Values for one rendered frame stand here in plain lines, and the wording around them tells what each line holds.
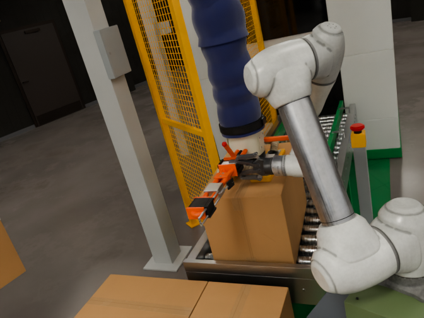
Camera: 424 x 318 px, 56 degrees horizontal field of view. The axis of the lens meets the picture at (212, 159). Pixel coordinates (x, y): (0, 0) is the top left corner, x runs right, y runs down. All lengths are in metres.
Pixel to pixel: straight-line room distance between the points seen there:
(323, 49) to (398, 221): 0.54
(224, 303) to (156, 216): 1.24
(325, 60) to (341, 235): 0.51
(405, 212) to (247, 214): 0.79
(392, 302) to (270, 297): 0.64
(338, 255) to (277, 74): 0.53
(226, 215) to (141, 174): 1.09
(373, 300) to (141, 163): 1.88
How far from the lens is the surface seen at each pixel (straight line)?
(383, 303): 1.39
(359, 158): 2.18
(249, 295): 1.90
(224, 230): 1.94
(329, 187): 1.19
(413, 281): 1.40
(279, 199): 1.78
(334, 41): 1.25
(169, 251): 3.14
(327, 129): 3.54
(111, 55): 2.64
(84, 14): 2.66
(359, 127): 2.12
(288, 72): 1.17
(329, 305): 1.51
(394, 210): 1.30
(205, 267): 2.06
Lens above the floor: 1.79
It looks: 22 degrees down
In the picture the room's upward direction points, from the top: 15 degrees counter-clockwise
